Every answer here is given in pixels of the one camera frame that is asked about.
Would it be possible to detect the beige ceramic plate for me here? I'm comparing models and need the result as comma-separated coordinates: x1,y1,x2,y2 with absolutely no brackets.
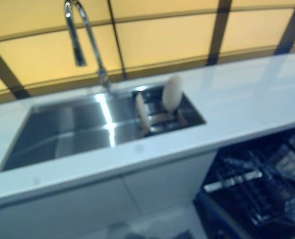
135,93,150,135
161,75,182,113

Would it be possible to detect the black sink dish rack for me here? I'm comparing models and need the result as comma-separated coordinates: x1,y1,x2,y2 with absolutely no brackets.
132,86,188,137

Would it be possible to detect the narrow white cabinet door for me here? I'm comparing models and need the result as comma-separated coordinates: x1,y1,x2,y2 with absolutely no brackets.
120,150,218,217

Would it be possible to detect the wire dishwasher lower rack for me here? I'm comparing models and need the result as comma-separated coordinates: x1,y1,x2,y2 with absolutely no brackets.
202,129,295,230

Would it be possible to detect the chrome kitchen faucet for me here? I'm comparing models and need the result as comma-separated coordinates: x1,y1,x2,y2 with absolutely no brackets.
63,0,113,95

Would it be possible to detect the stainless steel sink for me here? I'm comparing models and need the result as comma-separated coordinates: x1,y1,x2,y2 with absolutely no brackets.
0,83,207,173

